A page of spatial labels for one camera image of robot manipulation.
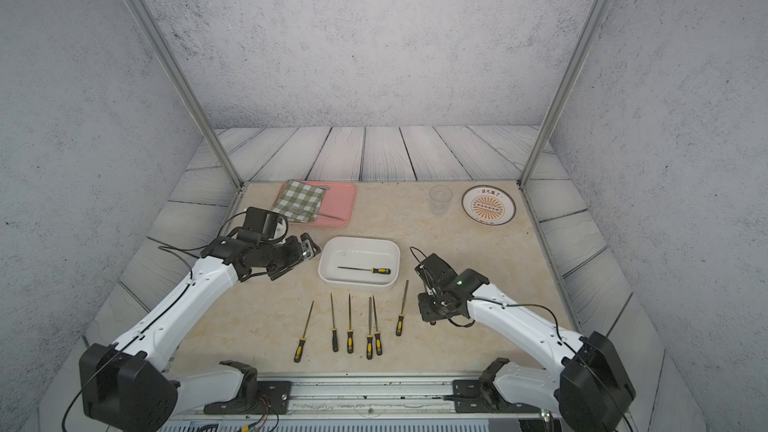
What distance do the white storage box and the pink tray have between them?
97 mm

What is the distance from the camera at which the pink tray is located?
1109 millimetres

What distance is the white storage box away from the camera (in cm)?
91
